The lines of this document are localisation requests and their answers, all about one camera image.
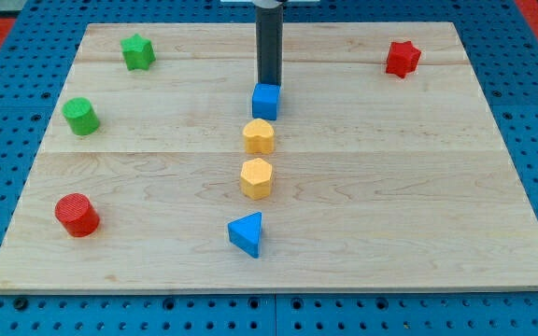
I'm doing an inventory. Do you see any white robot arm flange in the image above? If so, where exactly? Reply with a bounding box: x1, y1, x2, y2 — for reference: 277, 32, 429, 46
219, 0, 320, 8

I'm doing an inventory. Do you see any red star block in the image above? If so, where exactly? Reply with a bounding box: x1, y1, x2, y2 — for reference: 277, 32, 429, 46
385, 41, 422, 78

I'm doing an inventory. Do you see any green star block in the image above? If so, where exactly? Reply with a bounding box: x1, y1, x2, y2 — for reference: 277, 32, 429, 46
120, 34, 156, 71

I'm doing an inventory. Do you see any yellow hexagon block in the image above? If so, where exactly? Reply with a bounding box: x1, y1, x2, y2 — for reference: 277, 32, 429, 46
240, 158, 273, 200

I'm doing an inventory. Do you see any yellow heart block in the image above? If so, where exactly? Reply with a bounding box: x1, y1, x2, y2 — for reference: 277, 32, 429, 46
242, 119, 275, 154

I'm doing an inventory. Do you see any blue triangle block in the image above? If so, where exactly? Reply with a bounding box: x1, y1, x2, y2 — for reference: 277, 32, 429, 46
227, 212, 262, 259

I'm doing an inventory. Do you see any blue cube block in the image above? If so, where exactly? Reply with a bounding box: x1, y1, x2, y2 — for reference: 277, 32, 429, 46
251, 83, 281, 120

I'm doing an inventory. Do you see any light wooden board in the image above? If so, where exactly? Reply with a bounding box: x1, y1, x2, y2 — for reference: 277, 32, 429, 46
0, 22, 538, 295

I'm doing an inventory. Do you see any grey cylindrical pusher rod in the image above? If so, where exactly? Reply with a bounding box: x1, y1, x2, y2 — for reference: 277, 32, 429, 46
255, 6, 283, 86

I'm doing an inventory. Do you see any green cylinder block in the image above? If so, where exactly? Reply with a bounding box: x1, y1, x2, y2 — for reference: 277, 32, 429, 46
62, 97, 100, 136

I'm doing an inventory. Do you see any red cylinder block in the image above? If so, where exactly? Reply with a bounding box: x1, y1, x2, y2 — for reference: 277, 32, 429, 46
54, 193, 100, 237

